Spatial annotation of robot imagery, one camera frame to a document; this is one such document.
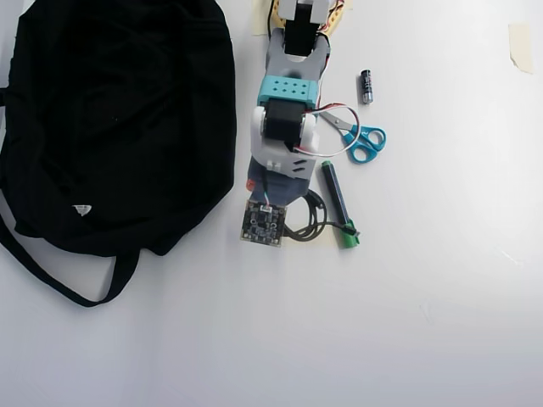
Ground bare camera circuit board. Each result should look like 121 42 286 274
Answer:
239 197 288 248

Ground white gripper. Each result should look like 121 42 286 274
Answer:
245 105 321 209

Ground blue handled scissors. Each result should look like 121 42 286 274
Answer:
317 109 388 165

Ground black silver battery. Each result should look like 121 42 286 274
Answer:
359 68 376 105

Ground white red servo wire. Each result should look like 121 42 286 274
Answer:
295 103 362 159

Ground black braided USB cable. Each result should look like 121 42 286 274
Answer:
283 189 360 244

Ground black fabric bag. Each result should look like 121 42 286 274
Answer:
0 0 238 309

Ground beige masking tape strip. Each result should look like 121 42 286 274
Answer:
284 226 337 248
251 0 273 36
507 22 535 75

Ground green black marker pen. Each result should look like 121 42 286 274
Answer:
319 159 362 251

